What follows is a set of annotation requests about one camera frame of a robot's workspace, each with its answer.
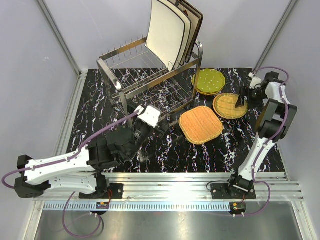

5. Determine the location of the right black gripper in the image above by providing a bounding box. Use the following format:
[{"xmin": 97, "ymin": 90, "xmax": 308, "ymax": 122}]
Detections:
[{"xmin": 234, "ymin": 86, "xmax": 267, "ymax": 110}]

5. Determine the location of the green polka dot plate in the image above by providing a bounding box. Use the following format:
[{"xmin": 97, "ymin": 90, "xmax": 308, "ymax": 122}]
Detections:
[{"xmin": 196, "ymin": 68, "xmax": 226, "ymax": 93}]

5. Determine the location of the woven wicker tray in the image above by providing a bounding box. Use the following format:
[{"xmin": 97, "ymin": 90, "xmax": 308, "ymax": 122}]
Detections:
[{"xmin": 178, "ymin": 106, "xmax": 224, "ymax": 145}]

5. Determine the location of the cream black-rimmed square plate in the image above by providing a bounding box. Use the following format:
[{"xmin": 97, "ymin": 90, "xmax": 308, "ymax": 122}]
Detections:
[{"xmin": 145, "ymin": 0, "xmax": 186, "ymax": 71}]

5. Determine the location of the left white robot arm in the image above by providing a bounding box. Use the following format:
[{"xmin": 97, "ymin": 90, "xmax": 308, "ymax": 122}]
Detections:
[{"xmin": 13, "ymin": 116, "xmax": 169, "ymax": 199}]

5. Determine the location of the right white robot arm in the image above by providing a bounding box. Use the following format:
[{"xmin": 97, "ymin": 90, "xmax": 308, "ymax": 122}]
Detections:
[{"xmin": 226, "ymin": 71, "xmax": 298, "ymax": 199}]

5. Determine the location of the stainless steel dish rack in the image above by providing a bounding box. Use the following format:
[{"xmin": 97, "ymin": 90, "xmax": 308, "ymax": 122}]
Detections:
[{"xmin": 96, "ymin": 37, "xmax": 203, "ymax": 126}]

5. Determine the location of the dark brown square plate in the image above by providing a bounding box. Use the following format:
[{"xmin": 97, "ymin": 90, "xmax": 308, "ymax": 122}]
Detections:
[{"xmin": 179, "ymin": 0, "xmax": 204, "ymax": 63}]

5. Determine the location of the white middle square plate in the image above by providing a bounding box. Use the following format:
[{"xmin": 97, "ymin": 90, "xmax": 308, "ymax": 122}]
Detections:
[{"xmin": 169, "ymin": 0, "xmax": 193, "ymax": 69}]

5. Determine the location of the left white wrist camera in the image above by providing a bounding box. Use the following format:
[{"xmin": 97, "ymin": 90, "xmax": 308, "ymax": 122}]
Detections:
[{"xmin": 134, "ymin": 105, "xmax": 162, "ymax": 129}]

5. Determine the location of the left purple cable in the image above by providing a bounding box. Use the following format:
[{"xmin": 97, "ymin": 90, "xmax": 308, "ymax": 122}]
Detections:
[{"xmin": 1, "ymin": 111, "xmax": 140, "ymax": 238}]

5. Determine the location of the aluminium mounting rail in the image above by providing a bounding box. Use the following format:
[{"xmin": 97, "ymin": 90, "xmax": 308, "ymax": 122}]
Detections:
[{"xmin": 34, "ymin": 173, "xmax": 304, "ymax": 212}]

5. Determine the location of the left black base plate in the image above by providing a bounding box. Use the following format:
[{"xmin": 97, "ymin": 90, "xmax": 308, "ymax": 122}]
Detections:
[{"xmin": 78, "ymin": 183, "xmax": 125, "ymax": 200}]

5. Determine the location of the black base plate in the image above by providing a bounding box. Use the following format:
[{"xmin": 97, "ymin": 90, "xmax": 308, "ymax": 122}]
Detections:
[
  {"xmin": 209, "ymin": 183, "xmax": 257, "ymax": 200},
  {"xmin": 78, "ymin": 183, "xmax": 125, "ymax": 200}
]

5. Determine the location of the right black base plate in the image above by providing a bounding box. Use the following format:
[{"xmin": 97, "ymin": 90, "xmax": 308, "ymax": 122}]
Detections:
[{"xmin": 209, "ymin": 183, "xmax": 257, "ymax": 200}]

